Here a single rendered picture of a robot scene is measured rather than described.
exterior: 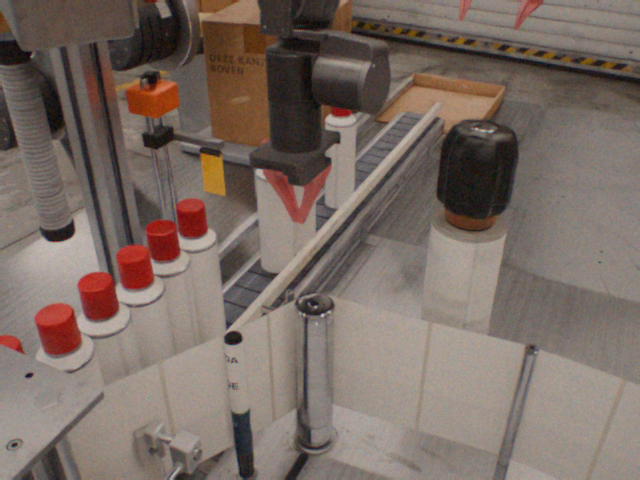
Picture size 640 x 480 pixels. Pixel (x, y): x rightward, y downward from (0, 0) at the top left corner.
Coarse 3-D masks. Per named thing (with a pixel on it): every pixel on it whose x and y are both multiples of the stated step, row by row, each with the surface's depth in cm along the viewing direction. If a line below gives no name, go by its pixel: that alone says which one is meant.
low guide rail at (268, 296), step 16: (432, 112) 139; (416, 128) 131; (400, 144) 124; (384, 160) 118; (368, 192) 111; (352, 208) 105; (336, 224) 100; (320, 240) 95; (304, 256) 91; (288, 272) 88; (272, 288) 84; (256, 304) 81; (240, 320) 79
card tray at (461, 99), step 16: (416, 80) 178; (432, 80) 176; (448, 80) 174; (464, 80) 172; (400, 96) 170; (416, 96) 171; (432, 96) 171; (448, 96) 171; (464, 96) 171; (480, 96) 171; (496, 96) 170; (384, 112) 161; (416, 112) 161; (448, 112) 161; (464, 112) 161; (480, 112) 161; (448, 128) 152
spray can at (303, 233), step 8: (296, 192) 90; (312, 208) 93; (312, 216) 94; (296, 224) 93; (304, 224) 94; (312, 224) 95; (296, 232) 94; (304, 232) 94; (312, 232) 95; (296, 240) 95; (304, 240) 95; (296, 248) 96
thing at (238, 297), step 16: (400, 128) 140; (384, 144) 133; (416, 144) 133; (368, 160) 126; (400, 160) 126; (368, 176) 120; (384, 176) 120; (320, 208) 110; (320, 224) 105; (320, 256) 98; (256, 272) 94; (304, 272) 93; (240, 288) 90; (256, 288) 90; (288, 288) 90; (224, 304) 87; (240, 304) 87; (272, 304) 87
